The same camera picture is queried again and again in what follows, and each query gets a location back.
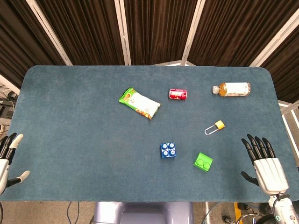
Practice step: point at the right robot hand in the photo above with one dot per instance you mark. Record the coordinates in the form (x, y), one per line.
(268, 170)

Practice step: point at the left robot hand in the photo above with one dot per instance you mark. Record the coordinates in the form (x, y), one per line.
(3, 166)

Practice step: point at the green toy block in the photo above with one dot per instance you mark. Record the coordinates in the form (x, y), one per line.
(202, 162)

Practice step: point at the blue toy block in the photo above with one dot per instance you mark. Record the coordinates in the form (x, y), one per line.
(168, 150)

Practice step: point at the black power strip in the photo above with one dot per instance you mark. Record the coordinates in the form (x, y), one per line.
(5, 107)

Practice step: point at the yellow padlock with long shackle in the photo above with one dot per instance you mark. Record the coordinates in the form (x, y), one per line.
(216, 127)

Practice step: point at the tea bottle with white label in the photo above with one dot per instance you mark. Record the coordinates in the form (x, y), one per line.
(233, 89)

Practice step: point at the blue felt table mat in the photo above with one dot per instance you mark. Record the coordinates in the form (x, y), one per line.
(116, 151)

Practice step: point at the red soda can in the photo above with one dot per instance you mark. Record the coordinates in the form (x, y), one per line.
(177, 94)

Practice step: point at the lavender robot torso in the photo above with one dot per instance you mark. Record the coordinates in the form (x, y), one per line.
(143, 212)

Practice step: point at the green white snack bag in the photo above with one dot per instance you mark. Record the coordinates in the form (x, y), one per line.
(138, 102)

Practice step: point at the dark brown curtain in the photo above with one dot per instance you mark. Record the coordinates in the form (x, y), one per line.
(156, 30)

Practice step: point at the white partition frame post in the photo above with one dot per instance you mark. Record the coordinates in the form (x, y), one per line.
(273, 39)
(191, 32)
(122, 32)
(50, 33)

